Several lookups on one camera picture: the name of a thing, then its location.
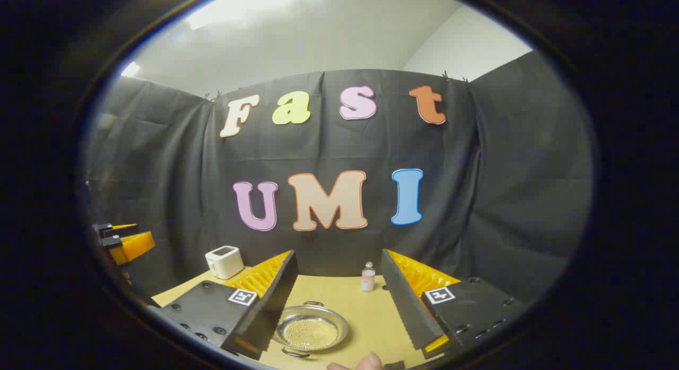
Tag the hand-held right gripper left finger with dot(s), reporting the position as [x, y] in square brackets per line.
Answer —
[276, 301]

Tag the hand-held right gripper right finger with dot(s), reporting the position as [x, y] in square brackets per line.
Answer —
[408, 306]

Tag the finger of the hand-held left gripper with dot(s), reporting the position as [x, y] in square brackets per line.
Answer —
[124, 231]
[135, 247]

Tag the stainless steel pot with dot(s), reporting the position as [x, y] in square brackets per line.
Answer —
[286, 330]

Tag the pile of soybeans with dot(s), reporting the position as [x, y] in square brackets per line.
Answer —
[310, 334]

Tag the clear bottle pink label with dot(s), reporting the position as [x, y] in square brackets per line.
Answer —
[367, 280]

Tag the white box-shaped appliance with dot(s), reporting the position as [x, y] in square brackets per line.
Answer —
[225, 263]

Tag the black backdrop cloth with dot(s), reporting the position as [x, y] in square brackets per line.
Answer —
[477, 200]

